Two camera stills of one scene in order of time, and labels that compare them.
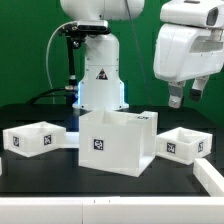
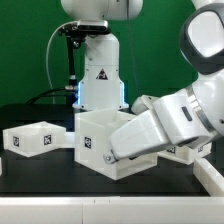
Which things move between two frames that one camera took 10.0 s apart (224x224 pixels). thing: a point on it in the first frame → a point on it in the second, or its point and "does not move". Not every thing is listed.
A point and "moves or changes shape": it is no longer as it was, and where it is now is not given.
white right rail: [211, 181] does not move
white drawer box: [183, 145] does not move
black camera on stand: [76, 33] does not move
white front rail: [113, 210] does not move
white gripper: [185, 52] → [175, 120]
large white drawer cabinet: [116, 142] moves or changes shape
